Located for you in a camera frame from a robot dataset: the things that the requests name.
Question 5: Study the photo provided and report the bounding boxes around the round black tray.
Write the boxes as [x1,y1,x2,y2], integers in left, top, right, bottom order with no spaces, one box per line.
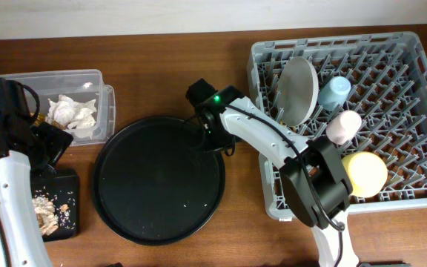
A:
[91,116,225,245]

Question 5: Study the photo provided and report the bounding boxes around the black rectangular bin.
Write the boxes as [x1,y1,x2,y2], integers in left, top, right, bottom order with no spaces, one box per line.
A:
[30,169,79,242]

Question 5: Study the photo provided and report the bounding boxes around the yellow-green bowl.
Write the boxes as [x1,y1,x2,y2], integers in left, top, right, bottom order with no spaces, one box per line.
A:
[342,151,388,198]

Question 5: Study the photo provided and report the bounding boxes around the white napkin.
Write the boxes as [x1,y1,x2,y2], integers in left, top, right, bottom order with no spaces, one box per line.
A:
[45,94,97,138]

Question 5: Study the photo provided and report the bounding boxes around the clear plastic bin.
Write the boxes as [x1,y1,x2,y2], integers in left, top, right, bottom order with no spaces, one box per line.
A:
[0,69,116,146]

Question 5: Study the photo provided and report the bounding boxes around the gold foil wrapper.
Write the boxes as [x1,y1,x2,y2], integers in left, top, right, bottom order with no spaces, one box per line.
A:
[33,113,56,126]

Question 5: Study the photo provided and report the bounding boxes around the grey plate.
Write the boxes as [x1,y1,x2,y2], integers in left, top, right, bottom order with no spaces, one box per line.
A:
[277,57,319,126]

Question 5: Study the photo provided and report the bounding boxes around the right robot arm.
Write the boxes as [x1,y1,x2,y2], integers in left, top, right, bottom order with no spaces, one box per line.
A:
[185,79,360,266]

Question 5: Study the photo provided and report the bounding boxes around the grey dishwasher rack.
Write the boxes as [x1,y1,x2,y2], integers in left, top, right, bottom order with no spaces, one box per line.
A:
[247,32,427,214]

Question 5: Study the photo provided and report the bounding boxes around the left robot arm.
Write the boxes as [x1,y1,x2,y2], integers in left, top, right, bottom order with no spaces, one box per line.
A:
[0,78,73,266]

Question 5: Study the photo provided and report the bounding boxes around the pink cup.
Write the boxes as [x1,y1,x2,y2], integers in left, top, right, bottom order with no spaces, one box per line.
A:
[325,111,362,145]

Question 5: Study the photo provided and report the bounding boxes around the blue cup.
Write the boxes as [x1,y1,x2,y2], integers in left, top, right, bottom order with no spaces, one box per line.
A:
[317,76,351,112]

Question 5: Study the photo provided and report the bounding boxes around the food scraps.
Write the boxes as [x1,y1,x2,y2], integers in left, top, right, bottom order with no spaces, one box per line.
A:
[32,188,77,240]

